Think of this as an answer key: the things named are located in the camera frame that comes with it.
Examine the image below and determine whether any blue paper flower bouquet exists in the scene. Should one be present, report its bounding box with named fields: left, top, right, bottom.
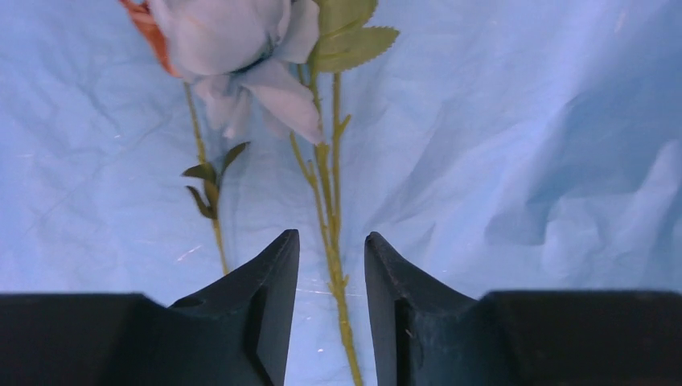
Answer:
left=1, top=1, right=681, bottom=385

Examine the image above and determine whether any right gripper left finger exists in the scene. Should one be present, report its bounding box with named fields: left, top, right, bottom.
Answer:
left=1, top=229, right=300, bottom=385

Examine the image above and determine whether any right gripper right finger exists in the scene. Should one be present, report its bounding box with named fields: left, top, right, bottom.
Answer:
left=364, top=232, right=681, bottom=386

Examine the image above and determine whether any light blue flower stem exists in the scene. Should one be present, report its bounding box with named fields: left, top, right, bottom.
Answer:
left=121, top=1, right=399, bottom=385

